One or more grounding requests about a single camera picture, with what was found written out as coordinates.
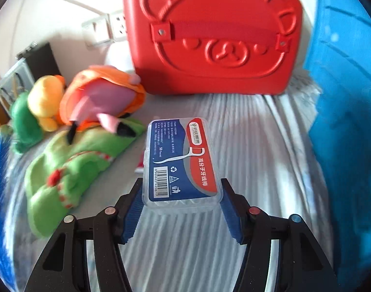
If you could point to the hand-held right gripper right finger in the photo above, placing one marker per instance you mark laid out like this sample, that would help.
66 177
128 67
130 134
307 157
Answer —
232 216

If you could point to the green plush bag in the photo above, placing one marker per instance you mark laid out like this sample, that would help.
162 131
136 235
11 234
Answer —
69 176

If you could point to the red small suitcase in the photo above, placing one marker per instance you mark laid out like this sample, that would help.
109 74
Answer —
209 30

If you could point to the yellow orange plush toy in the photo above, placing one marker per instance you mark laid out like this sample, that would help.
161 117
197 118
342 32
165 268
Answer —
45 97

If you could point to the black gift box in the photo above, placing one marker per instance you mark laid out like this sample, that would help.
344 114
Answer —
42 60

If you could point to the pink pig plush toy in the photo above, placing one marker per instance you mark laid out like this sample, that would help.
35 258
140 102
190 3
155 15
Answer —
106 97

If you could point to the white wall light switch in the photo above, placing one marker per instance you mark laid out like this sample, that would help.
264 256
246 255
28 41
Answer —
97 32

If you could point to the blue plastic crate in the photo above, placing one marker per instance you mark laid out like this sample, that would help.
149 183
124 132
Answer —
346 127

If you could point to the striped cloth covered desktop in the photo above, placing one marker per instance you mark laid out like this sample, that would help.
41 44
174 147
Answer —
264 158

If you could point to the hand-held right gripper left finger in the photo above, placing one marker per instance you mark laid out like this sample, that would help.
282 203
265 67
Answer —
132 216

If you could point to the clear dental floss box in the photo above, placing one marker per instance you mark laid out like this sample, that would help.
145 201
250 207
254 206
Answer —
179 158

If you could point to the white wall socket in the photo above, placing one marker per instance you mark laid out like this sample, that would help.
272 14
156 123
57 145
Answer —
118 26

